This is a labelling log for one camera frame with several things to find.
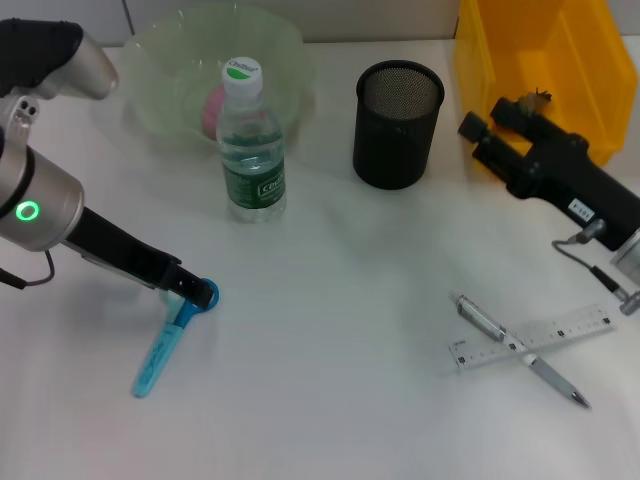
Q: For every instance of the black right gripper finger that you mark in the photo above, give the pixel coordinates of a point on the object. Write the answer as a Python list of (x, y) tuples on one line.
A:
[(472, 127), (510, 112)]

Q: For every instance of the blue sheathed scissors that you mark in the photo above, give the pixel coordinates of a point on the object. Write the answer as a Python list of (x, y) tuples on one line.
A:
[(160, 350)]

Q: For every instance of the black mesh pen cup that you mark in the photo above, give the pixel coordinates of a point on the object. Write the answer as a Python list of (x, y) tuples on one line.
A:
[(395, 145)]

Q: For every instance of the translucent green fruit bowl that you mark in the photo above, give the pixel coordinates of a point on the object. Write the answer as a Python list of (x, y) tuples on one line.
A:
[(165, 65)]

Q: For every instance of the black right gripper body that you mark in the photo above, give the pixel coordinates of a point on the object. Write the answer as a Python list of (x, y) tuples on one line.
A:
[(575, 180)]

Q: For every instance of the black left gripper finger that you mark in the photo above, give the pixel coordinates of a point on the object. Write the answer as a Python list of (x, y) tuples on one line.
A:
[(192, 289)]

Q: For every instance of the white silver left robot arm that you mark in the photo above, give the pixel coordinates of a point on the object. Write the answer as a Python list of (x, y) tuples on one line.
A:
[(35, 195)]

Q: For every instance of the yellow plastic storage bin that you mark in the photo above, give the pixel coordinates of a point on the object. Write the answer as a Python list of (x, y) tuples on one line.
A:
[(590, 65)]

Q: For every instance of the silver white ballpoint pen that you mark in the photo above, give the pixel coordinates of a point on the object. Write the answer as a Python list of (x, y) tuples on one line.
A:
[(555, 380)]

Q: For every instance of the clear plastic ruler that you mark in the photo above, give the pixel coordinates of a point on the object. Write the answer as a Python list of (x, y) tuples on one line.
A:
[(575, 327)]

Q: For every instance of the pink toy peach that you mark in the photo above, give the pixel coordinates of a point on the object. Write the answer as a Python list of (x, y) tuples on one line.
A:
[(212, 112)]

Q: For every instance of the green plastic wrapper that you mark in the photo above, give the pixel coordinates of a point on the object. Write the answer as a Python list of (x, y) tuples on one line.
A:
[(536, 98)]

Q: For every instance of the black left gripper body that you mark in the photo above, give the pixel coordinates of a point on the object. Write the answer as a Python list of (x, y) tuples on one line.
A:
[(115, 247)]

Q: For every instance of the clear water bottle green label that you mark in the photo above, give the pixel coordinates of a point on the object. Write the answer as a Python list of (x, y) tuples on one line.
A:
[(252, 150)]

